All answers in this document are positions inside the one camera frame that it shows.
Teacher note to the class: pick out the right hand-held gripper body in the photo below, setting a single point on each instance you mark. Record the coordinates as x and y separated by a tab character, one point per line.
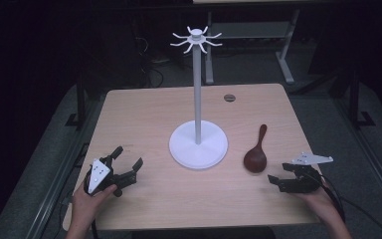
303	182

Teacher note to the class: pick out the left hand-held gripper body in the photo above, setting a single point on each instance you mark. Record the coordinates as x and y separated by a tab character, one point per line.
98	172

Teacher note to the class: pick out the dark red wooden spoon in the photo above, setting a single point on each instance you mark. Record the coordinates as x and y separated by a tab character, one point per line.
255	160

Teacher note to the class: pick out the white hook stand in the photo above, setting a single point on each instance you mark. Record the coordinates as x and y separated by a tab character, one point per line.
197	146

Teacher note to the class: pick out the person's right hand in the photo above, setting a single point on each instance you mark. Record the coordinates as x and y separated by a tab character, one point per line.
321	202

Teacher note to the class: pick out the person's left hand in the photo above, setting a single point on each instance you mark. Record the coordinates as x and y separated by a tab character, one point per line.
84	207

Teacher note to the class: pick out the black metal stand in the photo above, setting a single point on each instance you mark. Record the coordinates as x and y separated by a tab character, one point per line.
80	103
354	99

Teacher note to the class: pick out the grey table grommet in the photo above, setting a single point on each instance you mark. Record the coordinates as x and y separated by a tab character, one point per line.
229	98

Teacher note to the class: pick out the white-legged desk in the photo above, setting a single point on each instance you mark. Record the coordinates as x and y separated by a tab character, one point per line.
252	30

